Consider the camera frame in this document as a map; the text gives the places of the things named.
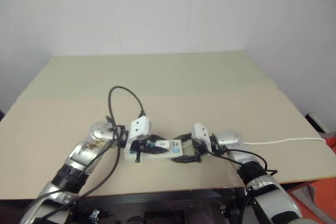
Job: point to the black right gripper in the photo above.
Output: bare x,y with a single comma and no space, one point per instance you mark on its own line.
200,149

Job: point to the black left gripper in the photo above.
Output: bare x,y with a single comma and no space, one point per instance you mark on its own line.
138,145

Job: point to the white charger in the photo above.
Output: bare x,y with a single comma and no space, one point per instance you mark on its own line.
162,144

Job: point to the white power strip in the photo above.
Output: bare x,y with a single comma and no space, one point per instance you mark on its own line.
157,157

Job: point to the dark rounded robot base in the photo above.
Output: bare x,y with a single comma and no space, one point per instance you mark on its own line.
173,212

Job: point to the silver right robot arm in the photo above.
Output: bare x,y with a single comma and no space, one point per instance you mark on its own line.
258,179

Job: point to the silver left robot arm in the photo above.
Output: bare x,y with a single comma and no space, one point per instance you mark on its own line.
78,155

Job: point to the black and white box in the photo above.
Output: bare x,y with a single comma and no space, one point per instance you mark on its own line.
316,121

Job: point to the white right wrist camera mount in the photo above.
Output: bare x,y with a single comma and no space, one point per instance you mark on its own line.
200,132

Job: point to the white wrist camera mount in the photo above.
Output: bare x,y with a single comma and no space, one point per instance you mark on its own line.
200,132
140,126

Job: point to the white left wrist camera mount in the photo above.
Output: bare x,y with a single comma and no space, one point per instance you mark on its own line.
140,126

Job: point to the small metal bracket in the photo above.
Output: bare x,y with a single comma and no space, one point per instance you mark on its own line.
94,214

